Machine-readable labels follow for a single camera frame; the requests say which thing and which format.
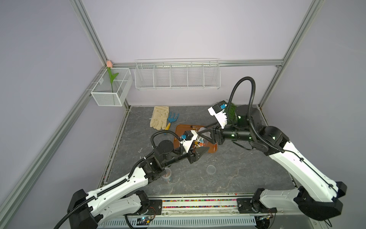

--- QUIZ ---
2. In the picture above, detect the clear plastic jar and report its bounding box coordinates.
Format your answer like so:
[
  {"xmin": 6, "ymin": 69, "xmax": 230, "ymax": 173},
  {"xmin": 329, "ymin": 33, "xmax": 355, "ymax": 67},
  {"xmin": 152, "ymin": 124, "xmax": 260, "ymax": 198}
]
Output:
[{"xmin": 162, "ymin": 168, "xmax": 173, "ymax": 183}]

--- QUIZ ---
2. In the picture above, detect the clear candy jar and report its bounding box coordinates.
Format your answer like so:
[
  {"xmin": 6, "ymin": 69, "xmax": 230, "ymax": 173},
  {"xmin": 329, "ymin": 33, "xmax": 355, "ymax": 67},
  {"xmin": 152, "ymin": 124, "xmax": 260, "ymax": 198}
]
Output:
[{"xmin": 193, "ymin": 137, "xmax": 206, "ymax": 149}]

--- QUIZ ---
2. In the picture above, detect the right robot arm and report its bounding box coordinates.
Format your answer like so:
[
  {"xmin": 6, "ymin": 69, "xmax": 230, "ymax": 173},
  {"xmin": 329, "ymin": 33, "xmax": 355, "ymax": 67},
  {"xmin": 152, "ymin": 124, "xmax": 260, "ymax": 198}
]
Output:
[{"xmin": 199, "ymin": 76, "xmax": 347, "ymax": 221}]

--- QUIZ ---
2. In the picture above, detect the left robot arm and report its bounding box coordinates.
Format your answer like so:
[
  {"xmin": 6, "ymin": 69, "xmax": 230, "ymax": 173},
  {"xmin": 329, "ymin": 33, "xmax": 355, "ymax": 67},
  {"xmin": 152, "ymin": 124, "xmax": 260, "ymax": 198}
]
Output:
[{"xmin": 55, "ymin": 130, "xmax": 210, "ymax": 229}]

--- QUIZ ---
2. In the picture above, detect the green artificial grass mat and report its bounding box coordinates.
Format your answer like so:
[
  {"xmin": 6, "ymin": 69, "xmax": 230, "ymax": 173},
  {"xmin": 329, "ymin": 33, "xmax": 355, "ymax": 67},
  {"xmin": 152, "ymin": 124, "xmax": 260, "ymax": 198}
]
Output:
[{"xmin": 219, "ymin": 100, "xmax": 237, "ymax": 123}]

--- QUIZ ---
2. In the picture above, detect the brown wooden tray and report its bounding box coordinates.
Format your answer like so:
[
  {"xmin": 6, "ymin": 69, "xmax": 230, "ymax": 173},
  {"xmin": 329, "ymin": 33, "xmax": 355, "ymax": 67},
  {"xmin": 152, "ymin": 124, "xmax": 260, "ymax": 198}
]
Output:
[{"xmin": 175, "ymin": 125, "xmax": 217, "ymax": 153}]

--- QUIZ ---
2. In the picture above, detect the blue yellow garden rake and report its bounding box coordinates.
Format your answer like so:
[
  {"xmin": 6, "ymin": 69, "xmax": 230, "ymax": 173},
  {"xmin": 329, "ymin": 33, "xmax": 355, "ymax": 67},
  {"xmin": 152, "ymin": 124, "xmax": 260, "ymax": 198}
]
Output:
[{"xmin": 165, "ymin": 112, "xmax": 179, "ymax": 130}]

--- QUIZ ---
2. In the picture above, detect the cream work glove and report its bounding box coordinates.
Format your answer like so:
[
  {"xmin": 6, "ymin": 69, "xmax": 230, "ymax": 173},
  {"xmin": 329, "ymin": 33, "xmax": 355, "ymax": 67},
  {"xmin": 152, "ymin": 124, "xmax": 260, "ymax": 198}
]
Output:
[{"xmin": 150, "ymin": 106, "xmax": 169, "ymax": 130}]

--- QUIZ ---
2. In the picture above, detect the pink artificial tulip flower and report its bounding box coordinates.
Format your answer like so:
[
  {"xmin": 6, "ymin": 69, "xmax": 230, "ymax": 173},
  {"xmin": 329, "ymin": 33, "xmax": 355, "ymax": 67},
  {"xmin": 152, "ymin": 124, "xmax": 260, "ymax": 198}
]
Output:
[{"xmin": 106, "ymin": 60, "xmax": 119, "ymax": 92}]

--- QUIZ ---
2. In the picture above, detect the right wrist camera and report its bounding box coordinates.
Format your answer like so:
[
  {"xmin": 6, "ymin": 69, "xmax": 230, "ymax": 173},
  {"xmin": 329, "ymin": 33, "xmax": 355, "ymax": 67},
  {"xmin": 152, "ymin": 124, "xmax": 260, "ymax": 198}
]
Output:
[{"xmin": 208, "ymin": 101, "xmax": 228, "ymax": 129}]

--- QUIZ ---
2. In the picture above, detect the white wire wall rack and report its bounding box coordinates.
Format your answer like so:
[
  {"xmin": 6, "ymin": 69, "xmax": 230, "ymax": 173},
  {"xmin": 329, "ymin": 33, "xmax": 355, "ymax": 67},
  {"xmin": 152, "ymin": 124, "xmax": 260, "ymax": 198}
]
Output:
[{"xmin": 134, "ymin": 58, "xmax": 221, "ymax": 90}]

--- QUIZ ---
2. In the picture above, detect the white mesh wall basket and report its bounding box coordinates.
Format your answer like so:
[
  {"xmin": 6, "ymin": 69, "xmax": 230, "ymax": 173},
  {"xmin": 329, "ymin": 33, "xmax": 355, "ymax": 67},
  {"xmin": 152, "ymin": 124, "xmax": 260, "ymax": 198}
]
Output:
[{"xmin": 91, "ymin": 67, "xmax": 133, "ymax": 107}]

